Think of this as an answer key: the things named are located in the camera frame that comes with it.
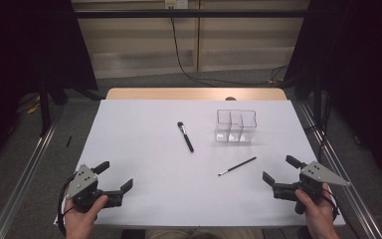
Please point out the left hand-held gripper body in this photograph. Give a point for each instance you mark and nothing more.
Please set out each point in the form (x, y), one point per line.
(79, 182)

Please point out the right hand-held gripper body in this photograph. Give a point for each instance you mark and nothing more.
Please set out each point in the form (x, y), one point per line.
(318, 174)

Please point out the clear plastic organizer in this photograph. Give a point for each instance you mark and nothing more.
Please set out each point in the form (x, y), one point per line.
(235, 127)

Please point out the black makeup brush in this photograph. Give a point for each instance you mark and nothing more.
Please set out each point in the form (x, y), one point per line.
(185, 136)

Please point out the person's left hand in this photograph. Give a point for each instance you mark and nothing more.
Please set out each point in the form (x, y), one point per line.
(81, 220)

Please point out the person's right hand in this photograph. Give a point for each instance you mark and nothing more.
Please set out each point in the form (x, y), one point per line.
(316, 215)

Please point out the white table mat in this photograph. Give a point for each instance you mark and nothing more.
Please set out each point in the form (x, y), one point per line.
(152, 186)

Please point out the thin black brush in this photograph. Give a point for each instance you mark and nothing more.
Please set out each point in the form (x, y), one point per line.
(237, 166)

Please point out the small black floor item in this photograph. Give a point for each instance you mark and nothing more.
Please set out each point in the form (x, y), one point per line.
(69, 141)

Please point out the black metal stand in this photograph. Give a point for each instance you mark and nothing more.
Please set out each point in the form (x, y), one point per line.
(44, 106)
(317, 99)

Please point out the dark table grommet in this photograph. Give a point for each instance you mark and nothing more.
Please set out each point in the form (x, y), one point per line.
(230, 98)

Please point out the wooden table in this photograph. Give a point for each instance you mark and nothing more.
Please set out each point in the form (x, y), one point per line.
(179, 93)

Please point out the black curtain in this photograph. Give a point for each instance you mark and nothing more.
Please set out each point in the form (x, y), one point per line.
(20, 49)
(361, 66)

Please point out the black horizontal bar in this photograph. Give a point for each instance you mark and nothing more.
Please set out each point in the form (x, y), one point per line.
(212, 13)

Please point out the aluminium rail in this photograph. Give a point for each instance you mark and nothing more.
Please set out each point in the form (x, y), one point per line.
(351, 195)
(23, 186)

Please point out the white wall socket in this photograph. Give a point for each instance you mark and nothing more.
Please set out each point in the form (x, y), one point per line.
(176, 3)

